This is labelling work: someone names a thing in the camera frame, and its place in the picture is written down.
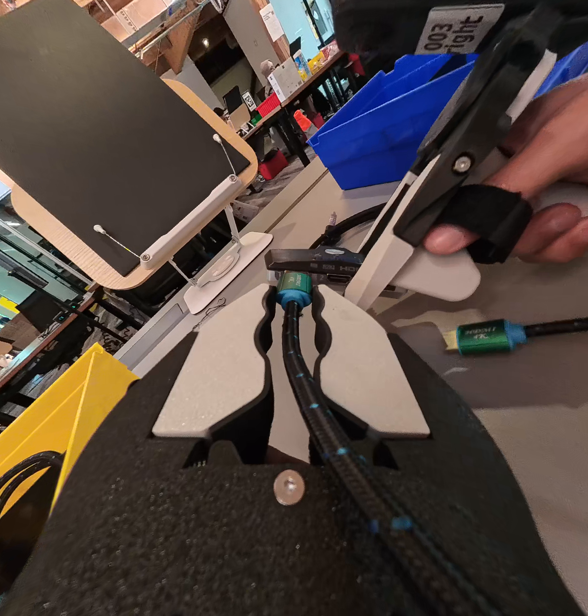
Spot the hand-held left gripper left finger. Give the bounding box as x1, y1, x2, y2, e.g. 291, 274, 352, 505
152, 284, 275, 458

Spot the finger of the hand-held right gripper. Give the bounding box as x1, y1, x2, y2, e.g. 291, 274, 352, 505
344, 157, 441, 311
384, 246, 483, 301

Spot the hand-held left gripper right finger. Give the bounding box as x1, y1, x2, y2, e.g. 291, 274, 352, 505
312, 285, 431, 443

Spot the black braided hdmi cable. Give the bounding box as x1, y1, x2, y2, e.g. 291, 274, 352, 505
273, 270, 511, 616
0, 451, 65, 578
443, 315, 588, 356

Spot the black hdmi switch with cable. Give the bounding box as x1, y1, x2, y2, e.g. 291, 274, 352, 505
264, 205, 389, 282

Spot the yellow plastic bin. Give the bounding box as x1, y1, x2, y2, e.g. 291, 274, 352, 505
0, 344, 139, 616

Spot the blue plastic bin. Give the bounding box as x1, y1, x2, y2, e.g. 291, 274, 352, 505
309, 53, 487, 190
535, 34, 588, 97

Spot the red box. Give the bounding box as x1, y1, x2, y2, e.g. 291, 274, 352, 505
259, 152, 287, 182

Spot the wooden-framed black panel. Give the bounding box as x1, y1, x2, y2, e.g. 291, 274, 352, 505
0, 0, 259, 291

